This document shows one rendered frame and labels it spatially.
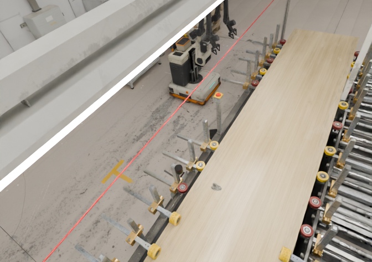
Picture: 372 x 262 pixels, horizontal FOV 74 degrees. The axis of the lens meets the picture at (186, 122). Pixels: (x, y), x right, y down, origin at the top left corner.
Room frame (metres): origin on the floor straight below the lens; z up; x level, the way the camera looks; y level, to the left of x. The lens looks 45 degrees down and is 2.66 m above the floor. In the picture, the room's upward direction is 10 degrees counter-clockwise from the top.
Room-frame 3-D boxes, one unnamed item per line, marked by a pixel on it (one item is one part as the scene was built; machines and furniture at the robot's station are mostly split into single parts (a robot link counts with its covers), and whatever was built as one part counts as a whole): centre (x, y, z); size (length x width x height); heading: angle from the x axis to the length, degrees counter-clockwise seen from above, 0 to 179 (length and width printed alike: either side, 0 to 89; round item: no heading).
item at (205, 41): (3.12, -0.48, 0.99); 0.28 x 0.16 x 0.22; 141
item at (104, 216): (0.72, 0.54, 0.95); 0.50 x 0.04 x 0.04; 51
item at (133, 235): (0.69, 0.48, 0.95); 0.14 x 0.06 x 0.05; 141
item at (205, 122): (1.49, -0.16, 0.90); 0.04 x 0.04 x 0.48; 51
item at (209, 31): (2.85, -0.47, 1.40); 0.11 x 0.06 x 0.43; 141
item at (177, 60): (3.36, -0.18, 0.59); 0.55 x 0.34 x 0.83; 141
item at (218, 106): (1.69, -0.33, 0.93); 0.05 x 0.05 x 0.45; 51
